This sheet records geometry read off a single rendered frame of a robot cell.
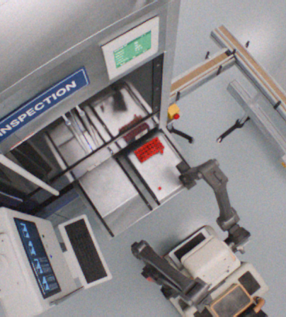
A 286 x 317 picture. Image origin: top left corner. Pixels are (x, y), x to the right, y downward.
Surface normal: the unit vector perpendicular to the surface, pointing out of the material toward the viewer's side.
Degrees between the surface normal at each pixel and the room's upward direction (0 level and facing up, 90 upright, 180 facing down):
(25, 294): 0
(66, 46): 0
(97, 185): 0
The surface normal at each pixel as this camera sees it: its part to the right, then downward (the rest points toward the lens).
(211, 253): -0.41, -0.71
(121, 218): -0.02, -0.25
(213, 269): 0.42, 0.40
